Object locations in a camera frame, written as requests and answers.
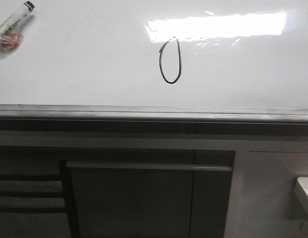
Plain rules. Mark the white whiteboard marker pen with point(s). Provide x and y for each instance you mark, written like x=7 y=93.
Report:
x=10 y=36

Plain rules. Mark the white perforated metal shelf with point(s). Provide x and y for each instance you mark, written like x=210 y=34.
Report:
x=301 y=191

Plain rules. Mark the grey table frame bar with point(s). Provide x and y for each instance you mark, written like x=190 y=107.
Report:
x=148 y=166

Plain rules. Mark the white whiteboard with aluminium frame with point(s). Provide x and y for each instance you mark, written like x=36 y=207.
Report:
x=196 y=60

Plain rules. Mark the black metal chair frame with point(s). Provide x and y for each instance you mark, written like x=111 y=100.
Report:
x=67 y=194

